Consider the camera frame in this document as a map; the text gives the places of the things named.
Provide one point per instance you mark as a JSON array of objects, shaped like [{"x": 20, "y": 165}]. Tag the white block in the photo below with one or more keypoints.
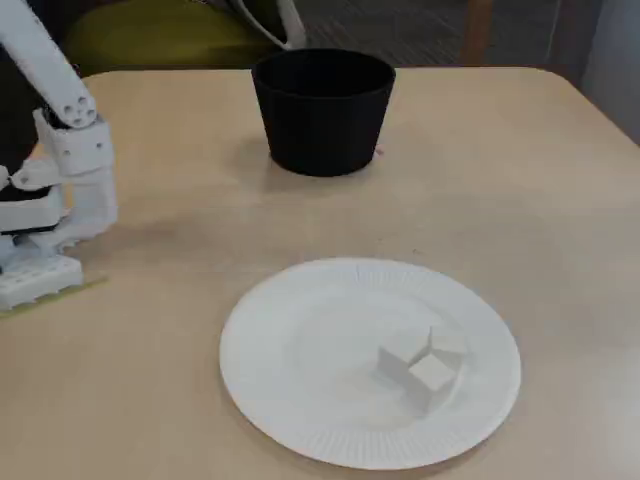
[
  {"x": 430, "y": 375},
  {"x": 447, "y": 342},
  {"x": 395, "y": 367}
]

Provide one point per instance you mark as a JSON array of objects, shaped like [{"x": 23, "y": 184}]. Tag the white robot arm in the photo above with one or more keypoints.
[{"x": 45, "y": 50}]

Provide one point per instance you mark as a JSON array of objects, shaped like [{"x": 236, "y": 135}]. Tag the white paper plate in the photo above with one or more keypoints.
[{"x": 300, "y": 375}]

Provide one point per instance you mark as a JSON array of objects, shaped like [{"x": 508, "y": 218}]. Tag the white chair frame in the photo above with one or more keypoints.
[{"x": 292, "y": 25}]

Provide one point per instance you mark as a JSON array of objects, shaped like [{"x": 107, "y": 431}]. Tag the yellow-green base plate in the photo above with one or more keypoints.
[{"x": 95, "y": 283}]

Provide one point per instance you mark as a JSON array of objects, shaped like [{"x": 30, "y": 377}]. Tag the wooden post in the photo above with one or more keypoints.
[{"x": 479, "y": 30}]

